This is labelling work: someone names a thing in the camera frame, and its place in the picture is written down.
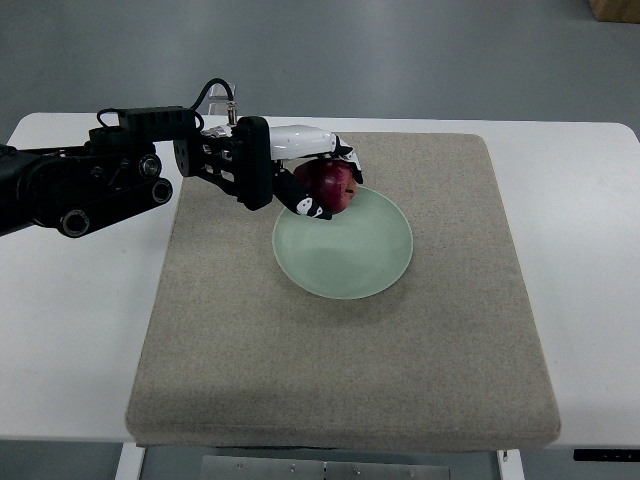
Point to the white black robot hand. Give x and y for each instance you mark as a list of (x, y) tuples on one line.
[(246, 161)]

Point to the red apple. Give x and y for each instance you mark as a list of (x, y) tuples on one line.
[(330, 182)]

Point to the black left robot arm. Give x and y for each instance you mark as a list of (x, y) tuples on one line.
[(112, 177)]

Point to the green round plate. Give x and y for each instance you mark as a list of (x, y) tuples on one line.
[(359, 253)]

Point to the clear plastic floor piece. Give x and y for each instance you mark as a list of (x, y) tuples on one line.
[(222, 92)]

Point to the beige fabric cushion mat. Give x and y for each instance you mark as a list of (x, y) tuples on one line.
[(446, 359)]

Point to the white table leg left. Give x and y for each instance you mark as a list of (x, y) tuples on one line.
[(130, 463)]

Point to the white table leg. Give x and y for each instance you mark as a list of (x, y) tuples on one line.
[(130, 463), (510, 465)]

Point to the cardboard box corner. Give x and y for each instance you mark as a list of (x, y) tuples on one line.
[(620, 11)]

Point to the white table leg right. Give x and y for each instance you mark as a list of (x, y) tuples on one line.
[(510, 465)]

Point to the black table control panel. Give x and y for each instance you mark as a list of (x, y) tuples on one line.
[(607, 455)]

